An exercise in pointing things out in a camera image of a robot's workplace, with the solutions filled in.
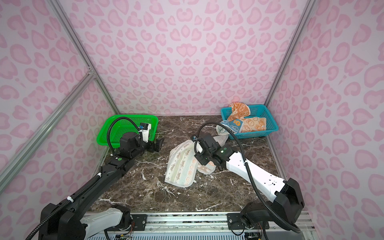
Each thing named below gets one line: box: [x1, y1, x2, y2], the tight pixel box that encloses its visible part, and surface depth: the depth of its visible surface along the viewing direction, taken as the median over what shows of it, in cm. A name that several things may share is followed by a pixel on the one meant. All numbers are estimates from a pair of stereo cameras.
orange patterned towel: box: [227, 102, 267, 133], surface depth 114 cm
